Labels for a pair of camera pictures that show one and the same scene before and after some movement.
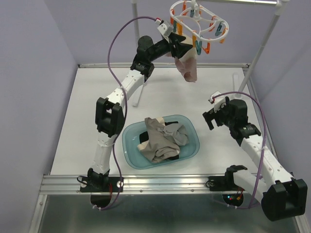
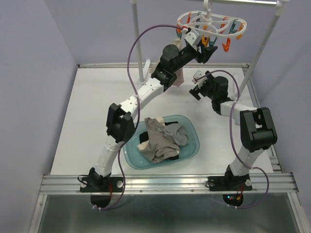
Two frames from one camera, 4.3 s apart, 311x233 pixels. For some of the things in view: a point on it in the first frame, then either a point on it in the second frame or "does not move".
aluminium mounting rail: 190,183 does not move
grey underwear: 159,146 does not move
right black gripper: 216,116 to 198,90
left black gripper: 173,45 to 202,54
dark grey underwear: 176,131 does not move
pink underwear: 187,63 to 179,79
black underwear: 144,136 does not move
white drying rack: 281,4 does not move
